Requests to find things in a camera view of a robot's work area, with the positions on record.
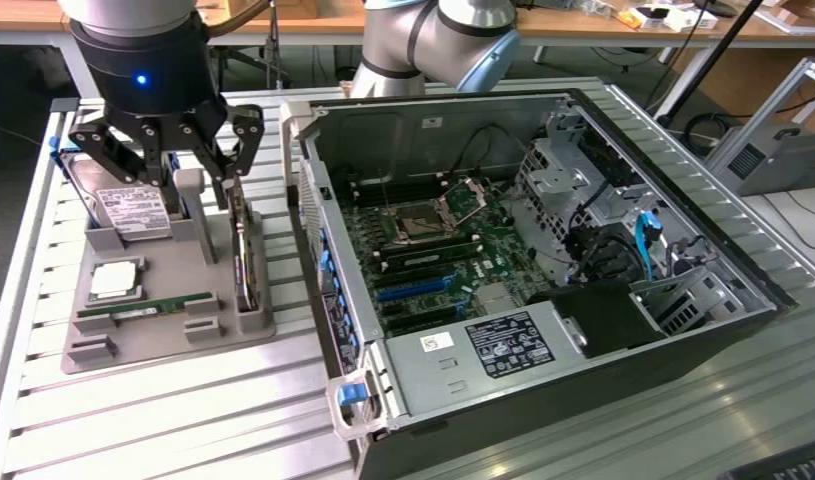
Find grey computer tower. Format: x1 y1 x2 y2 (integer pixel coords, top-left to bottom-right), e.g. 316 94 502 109
704 124 815 199

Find black open PC case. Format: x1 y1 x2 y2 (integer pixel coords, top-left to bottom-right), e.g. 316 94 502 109
277 88 799 480

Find grey parts rack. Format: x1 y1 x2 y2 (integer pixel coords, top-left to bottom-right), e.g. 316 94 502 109
59 167 279 375

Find hard disk blue caddy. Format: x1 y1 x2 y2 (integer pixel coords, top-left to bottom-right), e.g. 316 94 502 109
48 134 192 244

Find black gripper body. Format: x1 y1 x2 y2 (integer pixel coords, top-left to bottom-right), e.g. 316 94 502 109
68 22 231 152

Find CPU socket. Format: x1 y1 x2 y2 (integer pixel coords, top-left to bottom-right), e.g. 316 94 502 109
389 199 459 246

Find blue expansion slot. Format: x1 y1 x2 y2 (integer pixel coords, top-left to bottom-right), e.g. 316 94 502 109
376 278 449 302

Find black expansion slot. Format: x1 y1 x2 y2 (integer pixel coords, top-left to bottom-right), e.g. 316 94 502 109
371 267 443 290

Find coiled black cable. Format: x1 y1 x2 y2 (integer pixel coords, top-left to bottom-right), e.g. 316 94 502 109
683 112 723 149

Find wooden desk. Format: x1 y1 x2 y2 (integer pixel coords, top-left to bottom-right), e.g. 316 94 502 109
0 0 815 101

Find black RAM stick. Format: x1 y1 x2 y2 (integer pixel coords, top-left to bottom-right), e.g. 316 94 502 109
381 243 483 267

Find metal socket cover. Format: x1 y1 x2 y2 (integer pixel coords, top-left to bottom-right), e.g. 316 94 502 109
436 175 492 224

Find black office chair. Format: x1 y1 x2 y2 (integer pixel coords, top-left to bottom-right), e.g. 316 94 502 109
209 45 293 91

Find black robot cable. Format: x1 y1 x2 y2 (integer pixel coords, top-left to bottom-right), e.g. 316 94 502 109
203 0 285 91

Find black wire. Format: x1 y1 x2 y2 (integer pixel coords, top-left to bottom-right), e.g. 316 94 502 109
453 123 515 176

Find blue wire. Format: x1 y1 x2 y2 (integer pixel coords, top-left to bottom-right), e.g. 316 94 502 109
636 209 662 284

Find silver power supply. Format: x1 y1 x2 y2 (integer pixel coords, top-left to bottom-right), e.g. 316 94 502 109
379 299 588 419

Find black stand pole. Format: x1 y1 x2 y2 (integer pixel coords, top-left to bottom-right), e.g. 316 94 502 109
652 0 767 126

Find green motherboard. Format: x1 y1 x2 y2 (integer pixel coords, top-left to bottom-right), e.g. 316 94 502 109
336 172 559 337

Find aluminium profile frame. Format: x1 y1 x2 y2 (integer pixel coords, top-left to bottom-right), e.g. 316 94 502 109
703 56 815 174

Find black plastic shroud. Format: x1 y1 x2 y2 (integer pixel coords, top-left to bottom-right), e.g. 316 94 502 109
526 279 668 359

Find green RAM stick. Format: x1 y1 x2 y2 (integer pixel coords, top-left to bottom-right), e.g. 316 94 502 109
76 293 215 319

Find silver chipset heatsink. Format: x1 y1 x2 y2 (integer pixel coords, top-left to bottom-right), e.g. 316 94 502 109
476 284 515 309

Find silver disk bay cage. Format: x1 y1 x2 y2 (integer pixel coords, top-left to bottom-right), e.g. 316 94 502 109
512 134 648 251

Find black graphics card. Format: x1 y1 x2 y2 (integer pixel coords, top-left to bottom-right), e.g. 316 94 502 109
220 174 261 314

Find thin locking lever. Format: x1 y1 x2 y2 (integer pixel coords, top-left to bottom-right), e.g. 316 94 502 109
376 168 393 224

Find white small box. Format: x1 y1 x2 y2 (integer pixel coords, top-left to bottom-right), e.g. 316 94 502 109
659 8 719 34

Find silver CPU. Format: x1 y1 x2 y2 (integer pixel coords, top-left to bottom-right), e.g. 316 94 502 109
88 262 141 301

